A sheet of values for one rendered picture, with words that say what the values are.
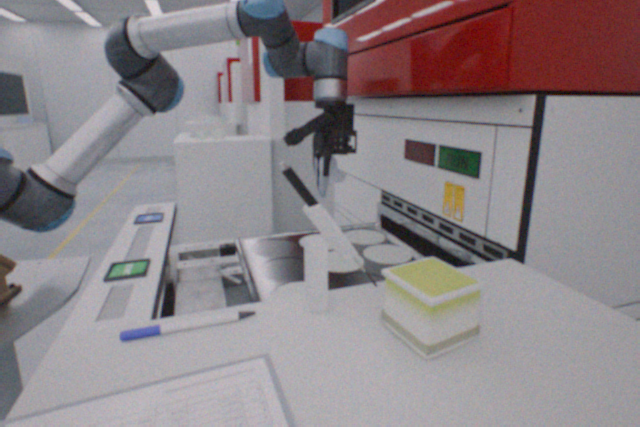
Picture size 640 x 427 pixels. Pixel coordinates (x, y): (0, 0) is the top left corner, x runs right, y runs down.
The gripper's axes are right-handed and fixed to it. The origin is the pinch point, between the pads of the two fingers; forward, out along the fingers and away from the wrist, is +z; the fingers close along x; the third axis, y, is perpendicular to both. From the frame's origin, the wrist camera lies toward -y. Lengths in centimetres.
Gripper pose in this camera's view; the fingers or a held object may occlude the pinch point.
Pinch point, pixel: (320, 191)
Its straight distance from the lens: 81.5
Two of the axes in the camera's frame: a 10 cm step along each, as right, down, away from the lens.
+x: -3.2, -0.9, 9.4
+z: -0.2, 10.0, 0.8
